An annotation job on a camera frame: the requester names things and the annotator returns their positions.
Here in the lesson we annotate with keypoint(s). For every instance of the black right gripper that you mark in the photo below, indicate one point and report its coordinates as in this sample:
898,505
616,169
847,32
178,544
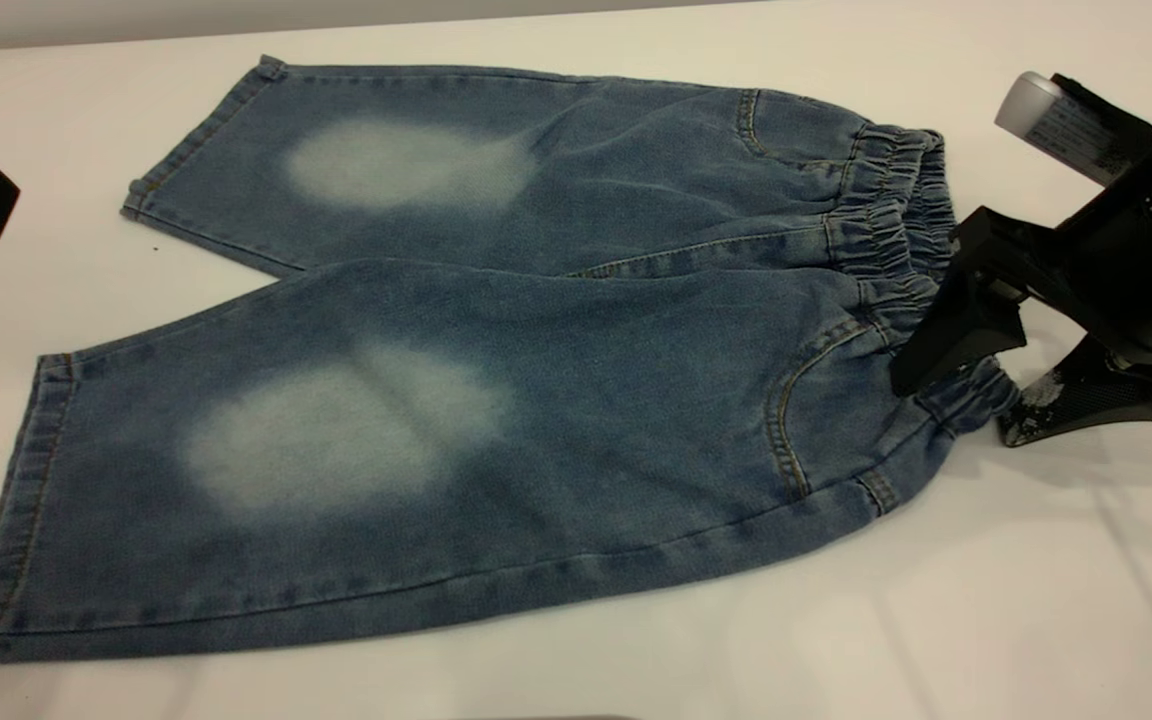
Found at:
1136,260

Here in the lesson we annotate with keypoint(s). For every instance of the blue denim shorts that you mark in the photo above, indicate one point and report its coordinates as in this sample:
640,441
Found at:
586,330

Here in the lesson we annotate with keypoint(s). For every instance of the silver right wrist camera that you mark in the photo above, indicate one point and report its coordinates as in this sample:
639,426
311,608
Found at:
1046,115

